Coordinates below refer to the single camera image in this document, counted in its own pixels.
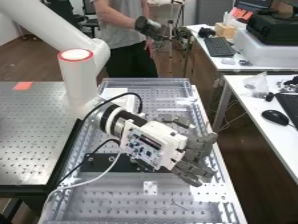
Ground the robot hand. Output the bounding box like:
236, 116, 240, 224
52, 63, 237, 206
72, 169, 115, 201
119, 113, 220, 188

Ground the white computer mouse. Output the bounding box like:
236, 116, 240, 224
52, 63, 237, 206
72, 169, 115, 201
220, 57, 237, 66

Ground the clear plastic bag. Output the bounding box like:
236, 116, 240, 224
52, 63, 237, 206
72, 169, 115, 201
243, 71, 272, 99

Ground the black keyboard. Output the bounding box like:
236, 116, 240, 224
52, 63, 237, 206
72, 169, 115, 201
274, 92, 298, 130
203, 36, 237, 58

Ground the white storage box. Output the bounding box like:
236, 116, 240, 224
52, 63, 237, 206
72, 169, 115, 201
232, 26, 298, 68

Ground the red tape patch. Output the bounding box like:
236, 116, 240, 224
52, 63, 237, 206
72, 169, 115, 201
12, 81, 35, 91

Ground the person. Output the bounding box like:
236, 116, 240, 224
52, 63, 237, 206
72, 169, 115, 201
90, 0, 187, 80

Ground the black office chair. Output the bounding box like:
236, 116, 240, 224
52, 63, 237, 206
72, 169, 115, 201
44, 0, 100, 39

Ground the white cable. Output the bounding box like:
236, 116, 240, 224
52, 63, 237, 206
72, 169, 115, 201
39, 151, 124, 222

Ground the clear box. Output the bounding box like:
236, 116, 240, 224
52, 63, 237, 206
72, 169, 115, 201
38, 77, 251, 224

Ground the black plate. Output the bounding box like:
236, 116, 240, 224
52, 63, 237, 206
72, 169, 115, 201
83, 152, 180, 174

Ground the tripod stand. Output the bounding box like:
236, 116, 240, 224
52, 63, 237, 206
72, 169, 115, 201
164, 0, 184, 78

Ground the black equipment case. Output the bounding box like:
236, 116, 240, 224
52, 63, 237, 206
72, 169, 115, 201
245, 9, 298, 47

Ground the black cable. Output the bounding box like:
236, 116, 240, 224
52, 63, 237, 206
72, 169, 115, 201
55, 137, 123, 189
80, 91, 145, 123

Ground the small white box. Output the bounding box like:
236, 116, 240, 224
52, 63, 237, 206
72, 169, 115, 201
141, 180, 160, 197

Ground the black computer mouse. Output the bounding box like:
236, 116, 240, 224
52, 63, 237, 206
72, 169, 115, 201
261, 108, 292, 127

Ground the cardboard box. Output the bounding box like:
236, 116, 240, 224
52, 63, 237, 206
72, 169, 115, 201
215, 22, 237, 40

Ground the white desk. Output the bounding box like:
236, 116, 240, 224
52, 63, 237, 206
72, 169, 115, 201
185, 22, 298, 75
212, 73, 298, 188

